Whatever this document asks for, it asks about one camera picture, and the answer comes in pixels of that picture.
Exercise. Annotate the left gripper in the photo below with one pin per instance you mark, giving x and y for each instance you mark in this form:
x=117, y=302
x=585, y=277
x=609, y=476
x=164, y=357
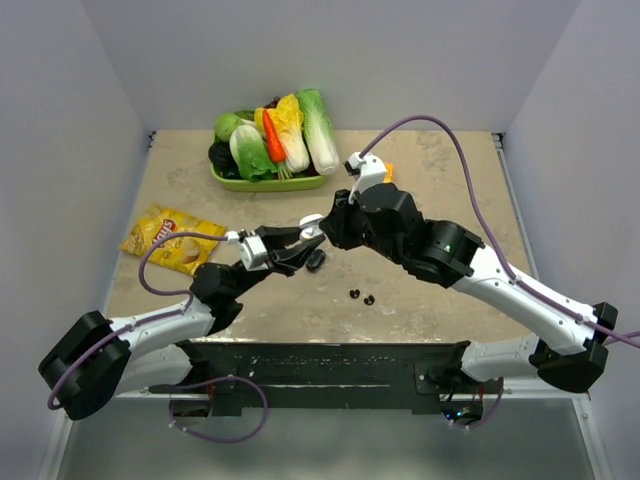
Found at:
x=286, y=261

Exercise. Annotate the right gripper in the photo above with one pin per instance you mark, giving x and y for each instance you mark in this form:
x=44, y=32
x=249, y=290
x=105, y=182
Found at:
x=335, y=225

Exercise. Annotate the white earbud charging case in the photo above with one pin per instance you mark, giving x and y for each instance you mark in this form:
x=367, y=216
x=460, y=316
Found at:
x=310, y=227

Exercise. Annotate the black earbud charging case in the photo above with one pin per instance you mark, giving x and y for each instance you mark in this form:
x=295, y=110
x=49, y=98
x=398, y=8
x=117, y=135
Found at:
x=315, y=261

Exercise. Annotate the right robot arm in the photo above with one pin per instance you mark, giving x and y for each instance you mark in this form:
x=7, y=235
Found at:
x=565, y=346

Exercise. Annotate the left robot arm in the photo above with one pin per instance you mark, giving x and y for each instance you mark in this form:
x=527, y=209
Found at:
x=99, y=358

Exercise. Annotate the green plastic tray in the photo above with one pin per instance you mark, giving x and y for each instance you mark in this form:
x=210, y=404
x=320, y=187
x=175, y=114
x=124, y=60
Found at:
x=268, y=186

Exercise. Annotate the orange juice box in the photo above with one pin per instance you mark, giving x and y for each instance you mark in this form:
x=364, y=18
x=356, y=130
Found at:
x=389, y=172

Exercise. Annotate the yellow chips bag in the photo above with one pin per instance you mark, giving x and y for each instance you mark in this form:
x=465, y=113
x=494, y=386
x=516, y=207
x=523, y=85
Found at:
x=183, y=254

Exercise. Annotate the orange carrot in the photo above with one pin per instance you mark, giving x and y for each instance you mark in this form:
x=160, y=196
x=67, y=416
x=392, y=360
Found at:
x=275, y=148

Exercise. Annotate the napa cabbage right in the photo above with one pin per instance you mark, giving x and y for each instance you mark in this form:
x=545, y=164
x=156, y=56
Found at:
x=318, y=132

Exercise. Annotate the green white bok choy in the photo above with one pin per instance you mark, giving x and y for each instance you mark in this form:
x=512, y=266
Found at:
x=250, y=154

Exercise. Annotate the black toy vegetable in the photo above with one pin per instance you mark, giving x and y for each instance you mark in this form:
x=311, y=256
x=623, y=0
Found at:
x=220, y=155

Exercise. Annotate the yellow leaf cabbage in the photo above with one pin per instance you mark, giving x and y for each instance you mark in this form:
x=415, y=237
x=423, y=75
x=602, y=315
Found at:
x=288, y=121

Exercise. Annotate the round green vegetable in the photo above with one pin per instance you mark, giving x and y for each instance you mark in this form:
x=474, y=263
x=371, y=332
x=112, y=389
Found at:
x=225, y=125

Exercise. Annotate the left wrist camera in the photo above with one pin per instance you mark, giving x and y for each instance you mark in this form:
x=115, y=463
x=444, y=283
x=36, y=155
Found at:
x=253, y=253

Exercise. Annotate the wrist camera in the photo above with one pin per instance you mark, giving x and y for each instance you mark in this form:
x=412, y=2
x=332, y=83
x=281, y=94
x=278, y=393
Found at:
x=253, y=253
x=367, y=171

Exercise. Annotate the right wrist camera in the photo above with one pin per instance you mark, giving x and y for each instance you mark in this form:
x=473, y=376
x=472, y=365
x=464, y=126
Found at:
x=367, y=171

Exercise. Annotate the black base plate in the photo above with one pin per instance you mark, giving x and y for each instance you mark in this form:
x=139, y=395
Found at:
x=420, y=378

